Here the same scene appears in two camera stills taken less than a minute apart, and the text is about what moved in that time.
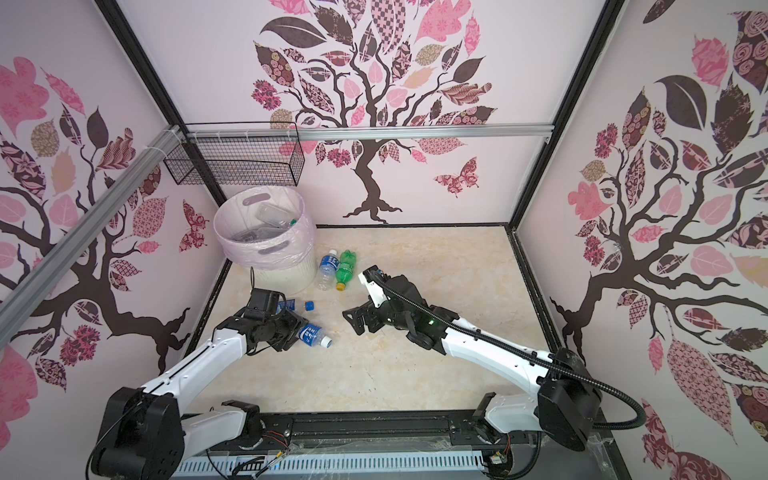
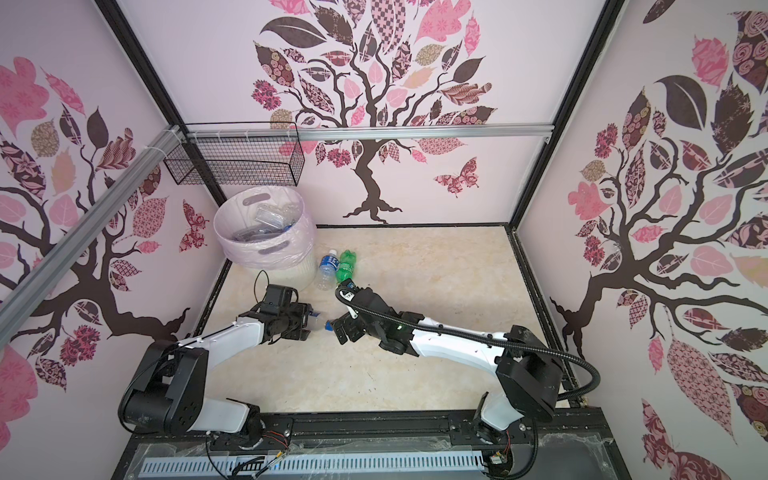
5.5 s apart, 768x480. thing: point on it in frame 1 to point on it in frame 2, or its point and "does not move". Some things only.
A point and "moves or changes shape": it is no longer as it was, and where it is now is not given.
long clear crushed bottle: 261,234 does not move
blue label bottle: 313,335 to 286,216
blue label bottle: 295,305 moves or changes shape
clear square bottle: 275,216 does not move
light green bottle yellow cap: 345,269 does not move
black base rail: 400,434 does not move
